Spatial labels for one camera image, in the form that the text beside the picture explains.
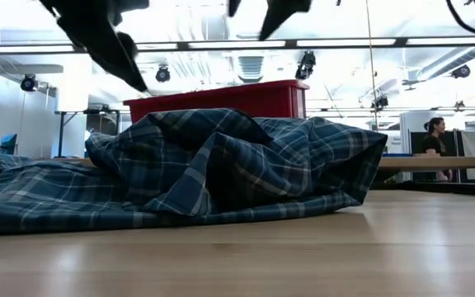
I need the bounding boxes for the ceiling air vent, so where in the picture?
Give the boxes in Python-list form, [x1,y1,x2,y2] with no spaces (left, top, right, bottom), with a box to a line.
[416,45,475,82]

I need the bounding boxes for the black metal background table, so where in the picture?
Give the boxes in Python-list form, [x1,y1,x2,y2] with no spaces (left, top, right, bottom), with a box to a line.
[54,107,122,158]

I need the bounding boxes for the red plastic laundry bin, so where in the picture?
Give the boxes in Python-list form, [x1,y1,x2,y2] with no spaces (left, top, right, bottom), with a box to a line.
[122,79,311,124]

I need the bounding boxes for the white round column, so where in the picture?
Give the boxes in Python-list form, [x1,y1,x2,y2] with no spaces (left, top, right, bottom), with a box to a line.
[399,111,428,182]

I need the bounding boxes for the person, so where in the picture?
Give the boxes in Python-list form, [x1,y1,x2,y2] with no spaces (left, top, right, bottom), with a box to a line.
[421,116,455,182]

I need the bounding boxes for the thin vertical pole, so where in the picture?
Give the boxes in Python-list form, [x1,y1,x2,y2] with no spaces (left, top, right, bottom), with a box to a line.
[364,0,382,131]

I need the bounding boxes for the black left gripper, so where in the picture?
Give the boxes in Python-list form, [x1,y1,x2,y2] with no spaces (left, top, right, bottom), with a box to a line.
[39,0,151,92]

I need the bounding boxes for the black ceiling spotlight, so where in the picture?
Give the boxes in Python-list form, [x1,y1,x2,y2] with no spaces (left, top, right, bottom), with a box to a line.
[451,64,471,79]
[294,51,317,81]
[155,65,172,83]
[371,95,389,111]
[20,73,39,92]

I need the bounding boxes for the square ceiling vent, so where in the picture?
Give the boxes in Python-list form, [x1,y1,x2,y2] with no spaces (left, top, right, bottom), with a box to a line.
[237,55,265,83]

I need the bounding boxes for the blue plaid garment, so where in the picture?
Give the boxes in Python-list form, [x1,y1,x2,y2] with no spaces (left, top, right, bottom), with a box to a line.
[0,107,388,237]

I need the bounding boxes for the blue chair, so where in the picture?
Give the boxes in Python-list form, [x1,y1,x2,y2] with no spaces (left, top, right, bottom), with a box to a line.
[0,133,18,156]

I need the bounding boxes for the long ceiling light fixture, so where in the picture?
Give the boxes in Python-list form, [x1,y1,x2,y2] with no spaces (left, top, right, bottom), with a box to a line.
[0,35,475,54]

